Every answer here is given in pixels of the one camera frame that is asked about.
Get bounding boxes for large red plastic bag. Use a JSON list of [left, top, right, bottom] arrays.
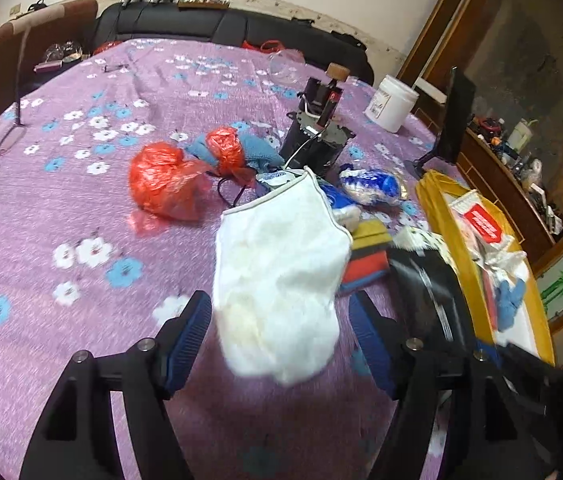
[[128, 141, 212, 233]]

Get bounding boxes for clear plastic bowl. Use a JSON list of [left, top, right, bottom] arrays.
[[266, 50, 308, 89]]

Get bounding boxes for coloured sponge stack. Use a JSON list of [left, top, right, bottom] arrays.
[[337, 219, 393, 295]]

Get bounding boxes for blue white plastic bag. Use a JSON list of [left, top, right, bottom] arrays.
[[338, 166, 403, 207]]

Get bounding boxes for clear zip bag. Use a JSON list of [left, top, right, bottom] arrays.
[[470, 241, 531, 275]]

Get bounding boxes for small red plastic bag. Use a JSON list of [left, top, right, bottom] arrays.
[[205, 126, 258, 188]]

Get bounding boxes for thin-framed eyeglasses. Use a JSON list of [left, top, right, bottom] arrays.
[[96, 57, 131, 74]]

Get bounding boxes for tissue pack blue print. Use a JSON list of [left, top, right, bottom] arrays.
[[256, 170, 363, 228]]

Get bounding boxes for grey phone stand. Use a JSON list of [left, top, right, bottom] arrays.
[[404, 151, 449, 182]]

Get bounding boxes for blue knit cloth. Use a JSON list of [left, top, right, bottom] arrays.
[[186, 132, 285, 172], [492, 279, 528, 332]]

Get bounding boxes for wooden cabinet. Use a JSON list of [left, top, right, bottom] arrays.
[[396, 60, 563, 333]]

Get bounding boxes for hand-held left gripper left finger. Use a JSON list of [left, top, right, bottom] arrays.
[[19, 291, 212, 480]]

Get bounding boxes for white plastic jar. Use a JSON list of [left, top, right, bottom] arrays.
[[364, 74, 420, 134]]

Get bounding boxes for black packet white print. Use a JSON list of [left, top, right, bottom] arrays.
[[390, 244, 478, 357]]

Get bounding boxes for dark bottle brown cap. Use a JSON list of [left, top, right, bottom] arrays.
[[317, 62, 351, 127]]

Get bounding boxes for black tablet on stand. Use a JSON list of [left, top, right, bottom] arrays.
[[438, 66, 477, 164]]

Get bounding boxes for black cable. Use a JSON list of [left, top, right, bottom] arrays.
[[216, 174, 263, 208]]

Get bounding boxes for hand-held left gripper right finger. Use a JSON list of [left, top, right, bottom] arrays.
[[349, 292, 557, 480]]

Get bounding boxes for pile of assorted clutter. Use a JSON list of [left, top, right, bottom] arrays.
[[466, 115, 563, 236]]

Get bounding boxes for yellow rimmed white tray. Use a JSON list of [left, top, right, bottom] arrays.
[[414, 170, 557, 367]]

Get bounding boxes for black sofa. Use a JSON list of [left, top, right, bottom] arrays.
[[93, 1, 375, 87]]

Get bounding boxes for white packet orange print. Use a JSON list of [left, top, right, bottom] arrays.
[[448, 195, 518, 253]]

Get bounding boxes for purple floral tablecloth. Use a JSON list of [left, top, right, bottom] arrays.
[[0, 37, 462, 480]]

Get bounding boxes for wooden strip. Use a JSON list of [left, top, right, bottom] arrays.
[[176, 0, 233, 12]]

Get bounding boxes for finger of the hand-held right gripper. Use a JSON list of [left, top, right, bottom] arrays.
[[476, 341, 563, 396]]

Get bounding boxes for lemon-print tissue pack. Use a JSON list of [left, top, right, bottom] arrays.
[[392, 225, 443, 252]]

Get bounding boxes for black cylindrical motor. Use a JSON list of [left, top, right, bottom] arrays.
[[278, 105, 357, 182]]

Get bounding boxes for dark bags on chair seat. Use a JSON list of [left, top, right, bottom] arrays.
[[33, 41, 86, 74]]

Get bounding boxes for white fluffy cloth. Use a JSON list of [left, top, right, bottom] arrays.
[[212, 165, 355, 387]]

